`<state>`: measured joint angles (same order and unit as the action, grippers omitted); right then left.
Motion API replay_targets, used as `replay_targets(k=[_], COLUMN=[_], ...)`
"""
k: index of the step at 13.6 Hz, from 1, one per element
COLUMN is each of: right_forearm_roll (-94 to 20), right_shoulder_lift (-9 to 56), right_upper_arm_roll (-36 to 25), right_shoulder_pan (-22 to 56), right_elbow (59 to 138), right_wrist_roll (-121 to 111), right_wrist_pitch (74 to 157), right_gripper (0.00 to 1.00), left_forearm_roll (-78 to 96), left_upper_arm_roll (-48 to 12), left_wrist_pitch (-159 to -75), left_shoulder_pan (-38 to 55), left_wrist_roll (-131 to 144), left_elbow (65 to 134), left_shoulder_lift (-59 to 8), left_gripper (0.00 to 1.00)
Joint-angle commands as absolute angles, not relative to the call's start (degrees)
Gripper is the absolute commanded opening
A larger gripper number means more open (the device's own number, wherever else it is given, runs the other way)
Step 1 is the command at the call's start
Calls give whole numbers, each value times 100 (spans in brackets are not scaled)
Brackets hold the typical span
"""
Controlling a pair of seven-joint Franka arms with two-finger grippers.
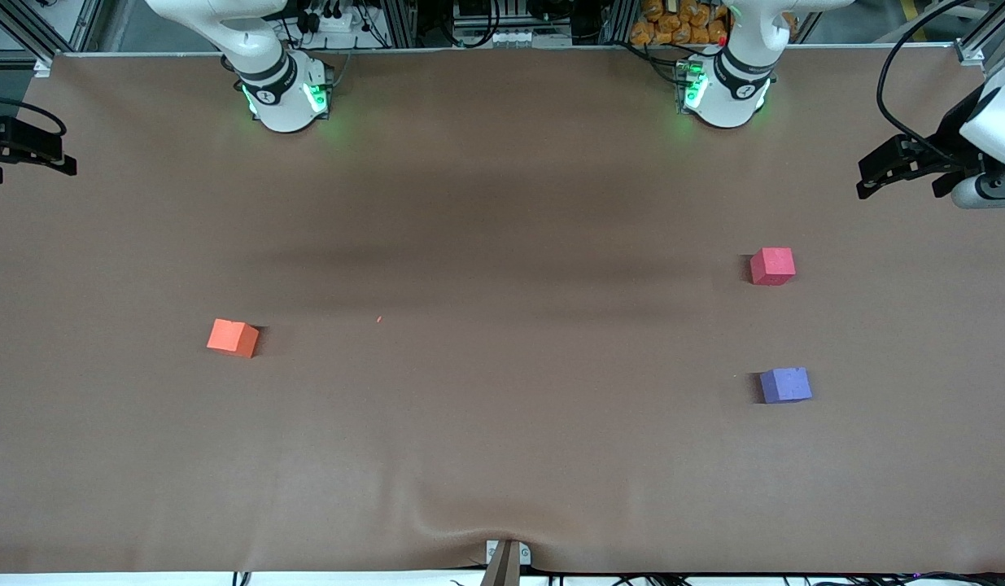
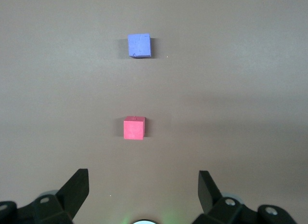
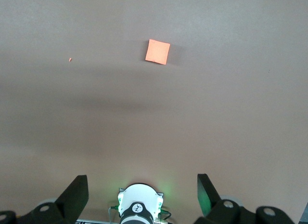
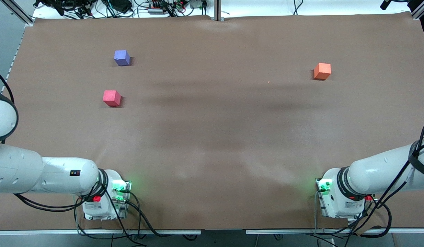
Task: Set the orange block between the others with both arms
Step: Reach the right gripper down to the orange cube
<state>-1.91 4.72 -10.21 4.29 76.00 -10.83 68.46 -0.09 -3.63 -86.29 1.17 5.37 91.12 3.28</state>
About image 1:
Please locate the brown strip under bracket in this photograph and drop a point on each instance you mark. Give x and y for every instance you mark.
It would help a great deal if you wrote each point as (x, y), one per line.
(502, 570)

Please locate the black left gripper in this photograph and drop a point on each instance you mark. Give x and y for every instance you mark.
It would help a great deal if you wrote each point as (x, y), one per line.
(949, 137)

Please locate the purple foam block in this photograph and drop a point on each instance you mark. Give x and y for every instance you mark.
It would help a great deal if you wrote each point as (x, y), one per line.
(785, 385)

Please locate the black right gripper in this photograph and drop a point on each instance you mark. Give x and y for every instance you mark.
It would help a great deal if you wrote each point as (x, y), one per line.
(14, 148)

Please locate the pile of orange lumpy objects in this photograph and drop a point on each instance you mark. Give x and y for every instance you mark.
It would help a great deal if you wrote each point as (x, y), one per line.
(681, 23)

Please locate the metal clamp bracket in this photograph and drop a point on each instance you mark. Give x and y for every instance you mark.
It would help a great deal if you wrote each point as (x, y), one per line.
(525, 555)

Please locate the brown table cloth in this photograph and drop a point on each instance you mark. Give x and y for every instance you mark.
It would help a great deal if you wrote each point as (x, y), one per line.
(502, 448)

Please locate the aluminium frame strut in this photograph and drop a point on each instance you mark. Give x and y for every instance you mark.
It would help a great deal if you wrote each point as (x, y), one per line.
(400, 23)
(26, 28)
(978, 45)

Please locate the white power strip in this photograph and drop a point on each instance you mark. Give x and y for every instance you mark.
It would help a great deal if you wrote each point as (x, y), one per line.
(331, 20)

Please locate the red foam block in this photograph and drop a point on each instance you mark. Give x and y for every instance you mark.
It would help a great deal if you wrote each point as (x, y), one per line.
(772, 265)

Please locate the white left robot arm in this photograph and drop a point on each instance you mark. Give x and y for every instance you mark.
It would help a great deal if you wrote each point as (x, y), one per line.
(746, 49)

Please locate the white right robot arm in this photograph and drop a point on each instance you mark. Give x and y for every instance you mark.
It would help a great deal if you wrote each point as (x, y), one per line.
(266, 49)

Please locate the white connector row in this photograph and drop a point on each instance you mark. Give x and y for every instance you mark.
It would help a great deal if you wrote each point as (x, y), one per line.
(526, 39)

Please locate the orange foam block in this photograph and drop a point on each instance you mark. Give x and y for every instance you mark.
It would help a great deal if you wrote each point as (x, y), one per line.
(229, 336)

